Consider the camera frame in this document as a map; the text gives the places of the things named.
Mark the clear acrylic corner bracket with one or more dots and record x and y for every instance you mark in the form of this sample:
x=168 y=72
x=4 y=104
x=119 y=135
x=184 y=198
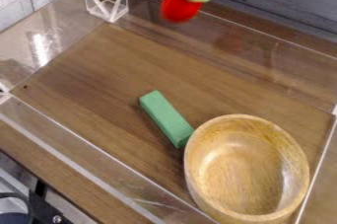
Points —
x=107 y=9

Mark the green rectangular block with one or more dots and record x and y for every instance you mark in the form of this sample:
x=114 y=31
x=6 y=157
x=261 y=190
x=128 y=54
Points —
x=168 y=119

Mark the black clamp mount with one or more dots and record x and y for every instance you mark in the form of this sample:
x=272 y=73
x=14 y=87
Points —
x=46 y=214

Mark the clear acrylic barrier wall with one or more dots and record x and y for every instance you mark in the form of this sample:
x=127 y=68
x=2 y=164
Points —
x=74 y=73

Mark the red plush strawberry toy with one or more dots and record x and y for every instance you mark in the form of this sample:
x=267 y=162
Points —
x=179 y=11

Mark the wooden bowl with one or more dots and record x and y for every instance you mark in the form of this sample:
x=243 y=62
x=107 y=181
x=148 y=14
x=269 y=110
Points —
x=245 y=169

